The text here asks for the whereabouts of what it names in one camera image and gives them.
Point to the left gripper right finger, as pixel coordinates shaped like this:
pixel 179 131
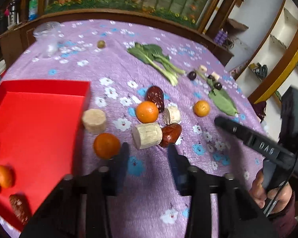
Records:
pixel 179 165

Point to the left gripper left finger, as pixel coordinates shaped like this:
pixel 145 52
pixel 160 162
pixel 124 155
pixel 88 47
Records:
pixel 118 166

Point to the glossy red date front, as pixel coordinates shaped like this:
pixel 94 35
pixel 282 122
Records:
pixel 170 134

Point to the white cylinder front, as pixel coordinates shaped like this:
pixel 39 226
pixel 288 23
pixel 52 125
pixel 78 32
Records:
pixel 147 135

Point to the white cylinder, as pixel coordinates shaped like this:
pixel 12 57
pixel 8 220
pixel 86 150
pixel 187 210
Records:
pixel 147 135
pixel 171 115

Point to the orange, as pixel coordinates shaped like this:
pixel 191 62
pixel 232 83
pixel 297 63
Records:
pixel 201 108
pixel 106 146
pixel 147 112
pixel 6 177

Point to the right hand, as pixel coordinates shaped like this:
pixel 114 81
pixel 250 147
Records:
pixel 259 194

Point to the white cylinder middle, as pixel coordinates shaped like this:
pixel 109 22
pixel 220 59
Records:
pixel 171 115

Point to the beige cylinder near box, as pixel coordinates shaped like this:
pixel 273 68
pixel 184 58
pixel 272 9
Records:
pixel 94 121

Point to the dark red date far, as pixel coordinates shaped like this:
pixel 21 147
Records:
pixel 155 94

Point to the large green cabbage leaf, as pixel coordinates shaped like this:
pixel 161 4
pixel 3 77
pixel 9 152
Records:
pixel 220 98

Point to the purple floral tablecloth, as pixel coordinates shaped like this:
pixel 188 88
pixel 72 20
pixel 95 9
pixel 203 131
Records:
pixel 147 80

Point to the dark plum right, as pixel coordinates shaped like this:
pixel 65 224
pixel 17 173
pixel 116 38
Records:
pixel 217 85

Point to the dark plum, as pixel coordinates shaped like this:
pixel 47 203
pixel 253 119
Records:
pixel 217 85
pixel 192 75

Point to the dark plum left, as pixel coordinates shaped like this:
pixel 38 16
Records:
pixel 192 75

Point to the red shallow box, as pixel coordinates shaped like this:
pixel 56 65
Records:
pixel 41 135

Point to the small date by leaf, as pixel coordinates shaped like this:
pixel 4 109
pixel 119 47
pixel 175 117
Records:
pixel 211 77

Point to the far beige cylinder right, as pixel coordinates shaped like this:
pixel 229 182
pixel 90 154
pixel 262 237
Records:
pixel 215 76

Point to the far beige cylinder left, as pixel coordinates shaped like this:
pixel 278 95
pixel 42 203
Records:
pixel 203 68

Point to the wrinkled date in box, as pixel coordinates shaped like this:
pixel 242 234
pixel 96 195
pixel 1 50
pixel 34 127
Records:
pixel 19 208

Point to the bok choy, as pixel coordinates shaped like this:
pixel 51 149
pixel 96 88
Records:
pixel 153 55

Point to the green grape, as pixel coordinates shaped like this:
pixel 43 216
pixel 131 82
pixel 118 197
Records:
pixel 101 44

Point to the purple bottles on cabinet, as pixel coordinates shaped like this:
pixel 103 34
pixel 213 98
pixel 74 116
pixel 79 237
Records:
pixel 221 37

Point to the clear plastic cup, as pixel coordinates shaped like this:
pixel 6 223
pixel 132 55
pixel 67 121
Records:
pixel 46 36

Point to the green label plastic bottle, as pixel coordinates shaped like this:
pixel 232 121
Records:
pixel 33 10

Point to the black steel thermos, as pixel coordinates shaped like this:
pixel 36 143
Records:
pixel 13 16

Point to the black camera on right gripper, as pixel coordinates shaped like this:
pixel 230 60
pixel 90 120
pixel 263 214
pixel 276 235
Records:
pixel 289 115

